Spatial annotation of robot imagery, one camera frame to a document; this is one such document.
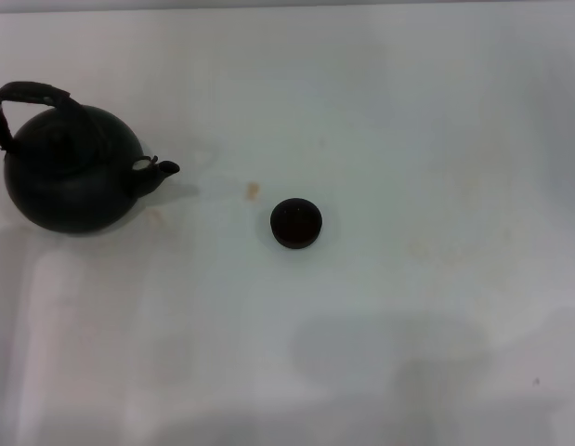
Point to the small dark teacup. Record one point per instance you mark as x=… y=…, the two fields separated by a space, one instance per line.
x=296 y=223

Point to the dark cast iron teapot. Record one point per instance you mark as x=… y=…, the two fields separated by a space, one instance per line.
x=73 y=186

